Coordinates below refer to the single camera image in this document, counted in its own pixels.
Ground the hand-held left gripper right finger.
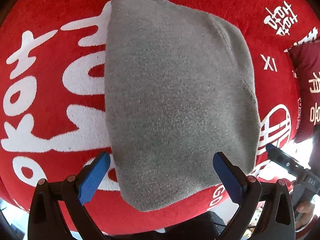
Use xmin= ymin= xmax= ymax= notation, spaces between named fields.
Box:
xmin=212 ymin=151 xmax=297 ymax=240

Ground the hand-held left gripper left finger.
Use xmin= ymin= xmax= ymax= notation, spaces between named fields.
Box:
xmin=27 ymin=151 xmax=112 ymax=240

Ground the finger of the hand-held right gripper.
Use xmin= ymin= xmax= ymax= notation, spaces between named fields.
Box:
xmin=266 ymin=143 xmax=310 ymax=178

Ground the grey towel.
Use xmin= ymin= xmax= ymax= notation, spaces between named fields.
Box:
xmin=104 ymin=0 xmax=260 ymax=212

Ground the person's right forearm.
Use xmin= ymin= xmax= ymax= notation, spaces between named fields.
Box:
xmin=295 ymin=214 xmax=320 ymax=232

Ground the person's right hand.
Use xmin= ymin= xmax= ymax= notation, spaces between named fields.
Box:
xmin=295 ymin=201 xmax=315 ymax=224

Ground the dark cloth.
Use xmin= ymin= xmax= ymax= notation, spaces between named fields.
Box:
xmin=155 ymin=211 xmax=242 ymax=240

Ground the dark red printed pillow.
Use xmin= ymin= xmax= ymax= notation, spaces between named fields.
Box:
xmin=287 ymin=40 xmax=320 ymax=143

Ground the red printed blanket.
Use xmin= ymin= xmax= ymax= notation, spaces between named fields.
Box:
xmin=0 ymin=0 xmax=320 ymax=234

